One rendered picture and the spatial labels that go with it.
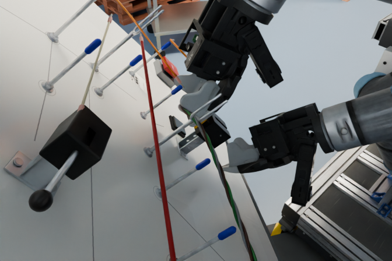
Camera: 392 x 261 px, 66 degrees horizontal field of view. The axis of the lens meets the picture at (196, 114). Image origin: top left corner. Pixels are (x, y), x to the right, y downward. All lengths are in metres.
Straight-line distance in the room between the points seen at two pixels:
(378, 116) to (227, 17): 0.26
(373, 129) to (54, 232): 0.43
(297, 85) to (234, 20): 2.26
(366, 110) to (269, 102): 1.94
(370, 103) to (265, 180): 1.45
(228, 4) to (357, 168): 1.56
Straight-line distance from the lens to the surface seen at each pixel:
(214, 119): 0.52
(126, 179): 0.38
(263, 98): 2.46
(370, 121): 0.51
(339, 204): 1.69
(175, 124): 0.60
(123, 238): 0.33
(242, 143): 0.61
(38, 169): 0.28
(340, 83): 2.83
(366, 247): 1.60
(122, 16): 3.49
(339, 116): 0.52
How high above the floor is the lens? 1.54
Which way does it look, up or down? 43 degrees down
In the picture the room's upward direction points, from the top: straight up
